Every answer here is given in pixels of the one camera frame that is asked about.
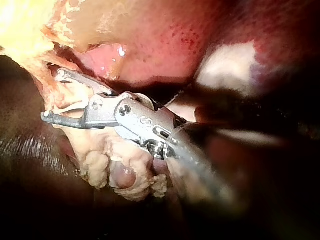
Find dark red liver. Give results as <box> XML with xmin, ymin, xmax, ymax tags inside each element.
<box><xmin>72</xmin><ymin>0</ymin><xmax>320</xmax><ymax>92</ymax></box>

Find thin tube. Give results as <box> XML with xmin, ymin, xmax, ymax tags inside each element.
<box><xmin>47</xmin><ymin>74</ymin><xmax>91</xmax><ymax>112</ymax></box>

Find right arm instrument jaw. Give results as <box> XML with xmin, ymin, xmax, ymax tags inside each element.
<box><xmin>56</xmin><ymin>68</ymin><xmax>119</xmax><ymax>98</ymax></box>
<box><xmin>40</xmin><ymin>110</ymin><xmax>86</xmax><ymax>129</ymax></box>

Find right arm instrument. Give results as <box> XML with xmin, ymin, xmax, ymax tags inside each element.
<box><xmin>83</xmin><ymin>91</ymin><xmax>188</xmax><ymax>161</ymax></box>

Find pale fatty tissue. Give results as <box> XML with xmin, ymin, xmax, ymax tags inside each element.
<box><xmin>51</xmin><ymin>124</ymin><xmax>171</xmax><ymax>202</ymax></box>
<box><xmin>196</xmin><ymin>41</ymin><xmax>262</xmax><ymax>95</ymax></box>

